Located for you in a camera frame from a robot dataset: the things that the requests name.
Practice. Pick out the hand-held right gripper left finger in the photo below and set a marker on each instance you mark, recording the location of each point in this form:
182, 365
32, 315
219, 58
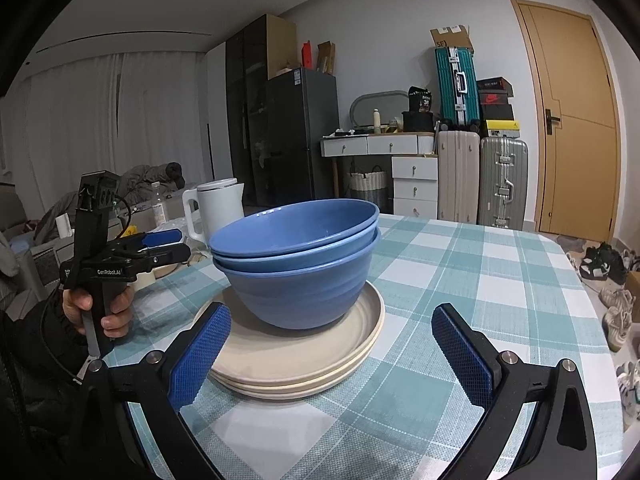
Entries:
200, 355

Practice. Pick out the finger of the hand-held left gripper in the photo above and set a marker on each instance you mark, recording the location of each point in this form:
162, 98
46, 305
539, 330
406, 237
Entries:
170, 255
162, 236

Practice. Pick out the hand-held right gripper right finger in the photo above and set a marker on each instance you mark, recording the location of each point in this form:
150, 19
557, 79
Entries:
460, 355

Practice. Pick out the cream plate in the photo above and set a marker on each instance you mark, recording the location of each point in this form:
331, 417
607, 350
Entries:
300, 384
260, 350
290, 394

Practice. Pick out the light blue bowl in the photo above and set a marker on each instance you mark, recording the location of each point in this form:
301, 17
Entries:
285, 230

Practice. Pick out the person's left forearm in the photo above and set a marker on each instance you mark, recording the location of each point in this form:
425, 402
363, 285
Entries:
35, 360

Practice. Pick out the person's left hand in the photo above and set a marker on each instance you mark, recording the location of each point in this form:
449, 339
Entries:
72, 305

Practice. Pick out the clear plastic bottle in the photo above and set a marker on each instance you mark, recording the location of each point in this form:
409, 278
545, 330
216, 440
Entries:
158, 205

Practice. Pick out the dark clothes pile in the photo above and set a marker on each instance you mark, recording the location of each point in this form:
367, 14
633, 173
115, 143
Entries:
145, 180

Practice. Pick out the white electric kettle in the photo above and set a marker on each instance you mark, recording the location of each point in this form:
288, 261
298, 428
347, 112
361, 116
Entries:
217, 210

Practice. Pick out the teal checkered tablecloth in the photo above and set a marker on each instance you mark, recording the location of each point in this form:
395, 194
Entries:
450, 270

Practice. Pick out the white curtain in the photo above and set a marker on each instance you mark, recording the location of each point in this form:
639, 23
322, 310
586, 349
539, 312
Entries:
125, 110

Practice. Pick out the black glass cabinet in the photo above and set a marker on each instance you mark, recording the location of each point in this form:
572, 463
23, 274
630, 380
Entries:
245, 110

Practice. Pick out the white sneaker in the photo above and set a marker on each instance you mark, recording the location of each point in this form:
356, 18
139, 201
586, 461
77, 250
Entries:
617, 299
631, 395
617, 330

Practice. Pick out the pile of dark shoes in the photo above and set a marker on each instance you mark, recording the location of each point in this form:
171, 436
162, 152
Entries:
597, 262

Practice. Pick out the dark grey refrigerator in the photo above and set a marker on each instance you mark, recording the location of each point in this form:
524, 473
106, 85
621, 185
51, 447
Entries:
300, 135

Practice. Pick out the white drawer cabinet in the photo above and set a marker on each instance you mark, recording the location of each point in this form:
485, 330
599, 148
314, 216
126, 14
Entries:
415, 190

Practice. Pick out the beige suitcase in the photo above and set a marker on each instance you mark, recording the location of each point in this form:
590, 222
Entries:
457, 175

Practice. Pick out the small brown cardboard box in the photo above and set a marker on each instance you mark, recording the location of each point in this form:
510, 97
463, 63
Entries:
633, 285

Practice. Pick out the woven laundry basket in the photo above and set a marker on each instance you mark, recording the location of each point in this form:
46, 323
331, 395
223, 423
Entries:
367, 185

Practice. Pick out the silver suitcase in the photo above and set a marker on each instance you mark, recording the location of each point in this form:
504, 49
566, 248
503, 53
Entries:
492, 160

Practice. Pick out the tall cardboard box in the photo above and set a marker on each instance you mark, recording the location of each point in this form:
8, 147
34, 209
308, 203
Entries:
280, 45

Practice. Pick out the white dressing desk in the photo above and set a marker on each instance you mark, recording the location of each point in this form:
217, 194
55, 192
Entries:
380, 145

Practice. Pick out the wooden door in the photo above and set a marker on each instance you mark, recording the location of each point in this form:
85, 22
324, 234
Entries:
575, 160

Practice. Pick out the yellow black shoe box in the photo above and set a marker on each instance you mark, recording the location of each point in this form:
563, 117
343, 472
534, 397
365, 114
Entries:
500, 128

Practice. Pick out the black storage box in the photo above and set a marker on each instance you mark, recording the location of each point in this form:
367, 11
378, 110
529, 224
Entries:
416, 121

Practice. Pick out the white bottle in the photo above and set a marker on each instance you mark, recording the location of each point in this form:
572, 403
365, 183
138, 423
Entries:
376, 122

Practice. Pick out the flat brown cardboard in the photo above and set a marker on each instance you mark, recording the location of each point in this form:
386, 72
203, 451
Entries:
326, 57

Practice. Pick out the oval mirror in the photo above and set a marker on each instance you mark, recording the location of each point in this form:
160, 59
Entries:
372, 105

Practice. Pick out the black paper bag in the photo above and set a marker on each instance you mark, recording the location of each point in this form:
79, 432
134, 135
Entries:
420, 100

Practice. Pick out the teal suitcase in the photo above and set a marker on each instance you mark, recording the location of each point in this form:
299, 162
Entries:
445, 90

